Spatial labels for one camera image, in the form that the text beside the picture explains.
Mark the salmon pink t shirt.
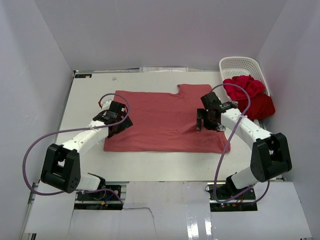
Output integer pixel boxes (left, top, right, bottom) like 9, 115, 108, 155
103, 84, 231, 154

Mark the red t shirt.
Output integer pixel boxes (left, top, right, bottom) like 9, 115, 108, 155
223, 75, 276, 121

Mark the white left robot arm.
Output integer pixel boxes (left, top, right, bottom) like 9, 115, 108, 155
40, 100, 133, 200

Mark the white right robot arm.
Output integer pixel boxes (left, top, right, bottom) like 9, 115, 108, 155
196, 92, 292, 200

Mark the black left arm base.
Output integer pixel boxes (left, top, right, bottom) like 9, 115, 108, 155
74, 183, 127, 211

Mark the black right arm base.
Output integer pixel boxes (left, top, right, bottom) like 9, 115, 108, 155
204, 183, 258, 213

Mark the white plastic basket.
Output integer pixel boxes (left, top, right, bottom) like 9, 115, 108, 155
219, 56, 271, 97

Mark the black table label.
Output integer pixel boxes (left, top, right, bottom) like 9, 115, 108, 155
74, 73, 92, 79

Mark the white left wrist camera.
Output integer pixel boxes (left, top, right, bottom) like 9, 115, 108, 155
98, 99, 112, 111

